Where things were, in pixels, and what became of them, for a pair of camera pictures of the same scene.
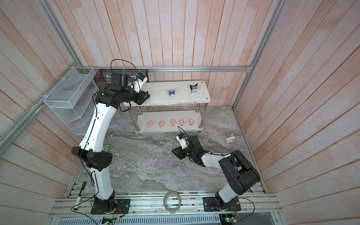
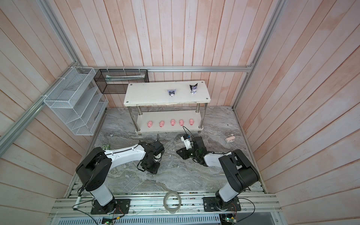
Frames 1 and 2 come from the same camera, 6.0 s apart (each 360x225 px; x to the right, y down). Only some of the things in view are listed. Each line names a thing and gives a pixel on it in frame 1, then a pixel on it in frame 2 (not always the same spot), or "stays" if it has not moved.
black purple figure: x=193 y=88 stays
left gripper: x=141 y=99 → x=153 y=170
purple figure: x=171 y=93 stays
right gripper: x=180 y=152 stays
